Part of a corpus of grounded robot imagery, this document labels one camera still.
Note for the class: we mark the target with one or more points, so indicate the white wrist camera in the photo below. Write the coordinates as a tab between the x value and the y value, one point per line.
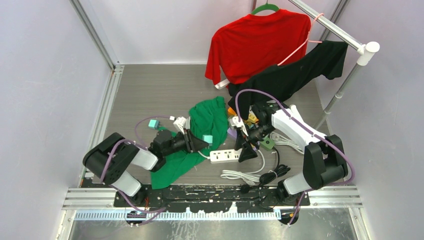
181	124
237	123

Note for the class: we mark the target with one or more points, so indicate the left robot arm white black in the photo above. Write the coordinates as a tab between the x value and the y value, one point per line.
110	159

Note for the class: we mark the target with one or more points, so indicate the orange power strip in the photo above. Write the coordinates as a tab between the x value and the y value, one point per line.
231	112

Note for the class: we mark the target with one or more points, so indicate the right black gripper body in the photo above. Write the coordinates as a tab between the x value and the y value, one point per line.
255	134

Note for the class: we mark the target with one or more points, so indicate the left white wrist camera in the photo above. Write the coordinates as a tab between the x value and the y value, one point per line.
181	124

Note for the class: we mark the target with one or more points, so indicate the aluminium frame rail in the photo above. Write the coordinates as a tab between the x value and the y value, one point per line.
86	13

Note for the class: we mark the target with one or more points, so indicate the green t-shirt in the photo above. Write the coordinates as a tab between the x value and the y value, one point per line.
208	117

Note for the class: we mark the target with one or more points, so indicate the green clothes hanger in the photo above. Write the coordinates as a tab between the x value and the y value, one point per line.
265	7

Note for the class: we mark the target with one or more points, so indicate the red t-shirt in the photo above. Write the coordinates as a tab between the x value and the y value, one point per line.
249	45

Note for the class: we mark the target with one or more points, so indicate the purple power strip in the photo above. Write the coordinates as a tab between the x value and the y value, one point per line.
232	133

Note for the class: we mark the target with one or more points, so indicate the black t-shirt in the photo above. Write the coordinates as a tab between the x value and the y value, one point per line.
325	59

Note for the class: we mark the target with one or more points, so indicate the white power strip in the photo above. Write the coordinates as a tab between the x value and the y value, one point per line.
224	156

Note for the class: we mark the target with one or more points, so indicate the teal plug adapter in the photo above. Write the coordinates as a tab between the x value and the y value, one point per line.
208	139
154	124

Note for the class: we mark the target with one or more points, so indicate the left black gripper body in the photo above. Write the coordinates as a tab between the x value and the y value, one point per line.
182	142

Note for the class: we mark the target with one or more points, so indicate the pink clothes hanger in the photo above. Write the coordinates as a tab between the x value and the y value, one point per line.
305	41

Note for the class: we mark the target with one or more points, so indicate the yellow plug adapter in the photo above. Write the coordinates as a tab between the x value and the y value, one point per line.
252	119

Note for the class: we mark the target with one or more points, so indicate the silver clothes rack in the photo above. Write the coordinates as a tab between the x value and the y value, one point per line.
357	57

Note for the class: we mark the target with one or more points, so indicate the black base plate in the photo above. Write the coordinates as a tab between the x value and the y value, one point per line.
214	199

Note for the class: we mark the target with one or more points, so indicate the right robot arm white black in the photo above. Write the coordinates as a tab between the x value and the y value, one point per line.
323	163

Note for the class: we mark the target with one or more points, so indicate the green power strip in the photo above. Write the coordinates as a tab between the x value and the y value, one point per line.
267	144

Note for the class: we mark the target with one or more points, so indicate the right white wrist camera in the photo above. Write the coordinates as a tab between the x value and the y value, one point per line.
237	123

